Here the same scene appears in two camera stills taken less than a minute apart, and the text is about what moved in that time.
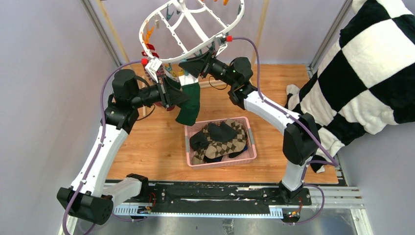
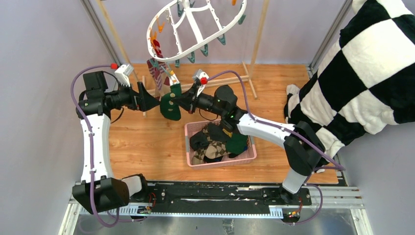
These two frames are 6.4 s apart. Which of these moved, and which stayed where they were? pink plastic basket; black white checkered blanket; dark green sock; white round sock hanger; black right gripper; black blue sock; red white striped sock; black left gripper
Moved: red white striped sock; black right gripper; white round sock hanger; dark green sock; black left gripper
Stayed: black white checkered blanket; pink plastic basket; black blue sock
